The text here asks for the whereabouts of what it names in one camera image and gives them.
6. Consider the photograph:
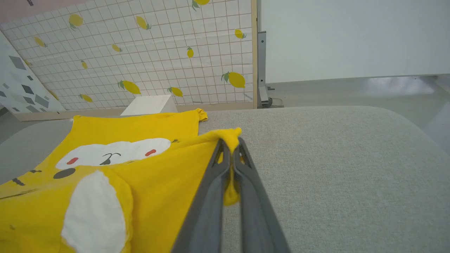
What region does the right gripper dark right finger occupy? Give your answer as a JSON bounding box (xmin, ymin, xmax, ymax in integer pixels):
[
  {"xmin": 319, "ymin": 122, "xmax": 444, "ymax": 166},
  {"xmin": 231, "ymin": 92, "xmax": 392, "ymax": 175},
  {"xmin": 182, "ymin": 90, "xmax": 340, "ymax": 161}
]
[{"xmin": 233, "ymin": 138, "xmax": 291, "ymax": 253}]

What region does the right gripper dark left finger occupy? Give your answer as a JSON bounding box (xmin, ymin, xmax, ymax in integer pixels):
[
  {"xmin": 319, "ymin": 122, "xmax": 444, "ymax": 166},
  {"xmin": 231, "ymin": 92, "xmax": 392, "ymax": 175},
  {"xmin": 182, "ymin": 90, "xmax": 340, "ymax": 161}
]
[{"xmin": 172, "ymin": 139, "xmax": 231, "ymax": 253}]

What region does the yellow garment with white print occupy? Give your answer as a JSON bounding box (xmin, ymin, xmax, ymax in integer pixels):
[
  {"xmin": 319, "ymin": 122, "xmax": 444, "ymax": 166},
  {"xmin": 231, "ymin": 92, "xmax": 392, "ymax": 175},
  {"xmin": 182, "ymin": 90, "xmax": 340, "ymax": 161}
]
[{"xmin": 0, "ymin": 108, "xmax": 243, "ymax": 253}]

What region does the grey fabric sofa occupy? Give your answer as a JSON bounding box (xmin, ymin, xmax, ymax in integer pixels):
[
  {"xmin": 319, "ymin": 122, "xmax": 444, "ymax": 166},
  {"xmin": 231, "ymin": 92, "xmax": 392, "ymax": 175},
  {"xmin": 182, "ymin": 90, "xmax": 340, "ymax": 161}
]
[{"xmin": 0, "ymin": 106, "xmax": 450, "ymax": 253}]

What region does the white box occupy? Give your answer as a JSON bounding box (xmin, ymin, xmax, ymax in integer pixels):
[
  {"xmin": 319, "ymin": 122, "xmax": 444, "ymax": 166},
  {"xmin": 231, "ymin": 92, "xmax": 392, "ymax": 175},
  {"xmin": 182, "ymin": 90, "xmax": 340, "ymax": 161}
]
[{"xmin": 121, "ymin": 95, "xmax": 178, "ymax": 117}]

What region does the lemon print tile panel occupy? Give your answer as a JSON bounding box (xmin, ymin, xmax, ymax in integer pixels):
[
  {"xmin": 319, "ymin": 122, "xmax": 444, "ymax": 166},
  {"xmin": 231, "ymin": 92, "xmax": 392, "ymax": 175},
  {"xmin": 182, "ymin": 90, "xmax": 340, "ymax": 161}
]
[{"xmin": 0, "ymin": 0, "xmax": 258, "ymax": 122}]

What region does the white partition panel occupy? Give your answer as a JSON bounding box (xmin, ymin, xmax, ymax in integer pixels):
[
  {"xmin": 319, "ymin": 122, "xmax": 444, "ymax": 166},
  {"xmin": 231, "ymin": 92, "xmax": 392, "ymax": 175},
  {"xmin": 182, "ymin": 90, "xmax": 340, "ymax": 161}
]
[{"xmin": 261, "ymin": 0, "xmax": 450, "ymax": 84}]

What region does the grey terrazzo pattern panel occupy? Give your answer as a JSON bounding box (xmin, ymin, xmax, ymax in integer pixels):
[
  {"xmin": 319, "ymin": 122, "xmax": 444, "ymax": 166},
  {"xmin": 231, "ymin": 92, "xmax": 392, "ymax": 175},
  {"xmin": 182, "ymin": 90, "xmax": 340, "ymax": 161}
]
[{"xmin": 0, "ymin": 31, "xmax": 66, "ymax": 113}]

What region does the grey metal post with caster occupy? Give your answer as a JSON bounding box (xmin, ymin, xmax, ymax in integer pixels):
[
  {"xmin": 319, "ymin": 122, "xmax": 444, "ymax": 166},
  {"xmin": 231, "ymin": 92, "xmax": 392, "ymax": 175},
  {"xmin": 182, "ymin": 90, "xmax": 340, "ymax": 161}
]
[{"xmin": 258, "ymin": 31, "xmax": 283, "ymax": 109}]

